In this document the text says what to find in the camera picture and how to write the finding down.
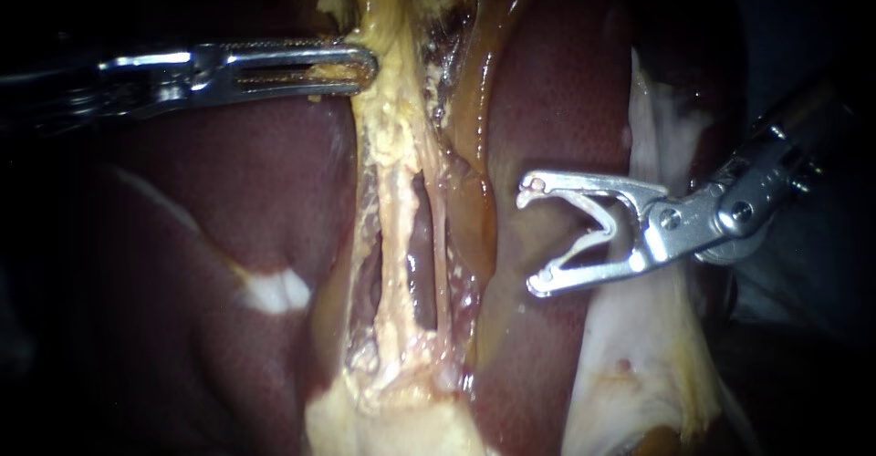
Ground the right arm instrument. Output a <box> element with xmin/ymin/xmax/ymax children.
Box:
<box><xmin>628</xmin><ymin>122</ymin><xmax>824</xmax><ymax>271</ymax></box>

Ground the left arm instrument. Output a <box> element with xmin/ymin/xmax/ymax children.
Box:
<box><xmin>0</xmin><ymin>44</ymin><xmax>208</xmax><ymax>134</ymax></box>

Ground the right arm instrument jaw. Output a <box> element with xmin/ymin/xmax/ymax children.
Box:
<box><xmin>525</xmin><ymin>228</ymin><xmax>650</xmax><ymax>300</ymax></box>
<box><xmin>515</xmin><ymin>169</ymin><xmax>672</xmax><ymax>238</ymax></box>

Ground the left arm instrument jaw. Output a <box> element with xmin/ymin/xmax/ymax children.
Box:
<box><xmin>203</xmin><ymin>39</ymin><xmax>381</xmax><ymax>106</ymax></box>

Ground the gallbladder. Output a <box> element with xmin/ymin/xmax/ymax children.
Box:
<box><xmin>304</xmin><ymin>0</ymin><xmax>542</xmax><ymax>286</ymax></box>

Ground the dark red liver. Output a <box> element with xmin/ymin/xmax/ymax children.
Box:
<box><xmin>89</xmin><ymin>0</ymin><xmax>754</xmax><ymax>456</ymax></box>

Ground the pale fatty tissue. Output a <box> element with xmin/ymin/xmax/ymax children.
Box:
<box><xmin>304</xmin><ymin>158</ymin><xmax>495</xmax><ymax>456</ymax></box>
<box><xmin>560</xmin><ymin>48</ymin><xmax>728</xmax><ymax>456</ymax></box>

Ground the thin tube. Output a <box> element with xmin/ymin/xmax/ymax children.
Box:
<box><xmin>429</xmin><ymin>161</ymin><xmax>455</xmax><ymax>347</ymax></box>
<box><xmin>378</xmin><ymin>161</ymin><xmax>424</xmax><ymax>347</ymax></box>

